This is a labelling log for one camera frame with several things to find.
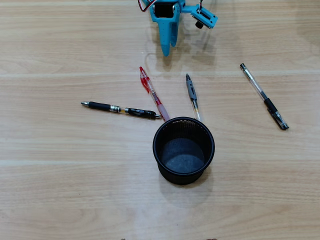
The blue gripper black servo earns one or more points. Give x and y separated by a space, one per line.
167 27

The grey grip clear pen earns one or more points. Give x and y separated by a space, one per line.
191 90

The red retractable gel pen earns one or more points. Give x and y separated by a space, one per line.
153 96

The black retractable pen yellow band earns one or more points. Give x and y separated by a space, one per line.
100 106

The clear capped black pen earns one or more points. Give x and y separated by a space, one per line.
270 102

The black mesh pen holder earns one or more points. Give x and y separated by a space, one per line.
183 160

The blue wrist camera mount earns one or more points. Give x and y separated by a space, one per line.
205 17

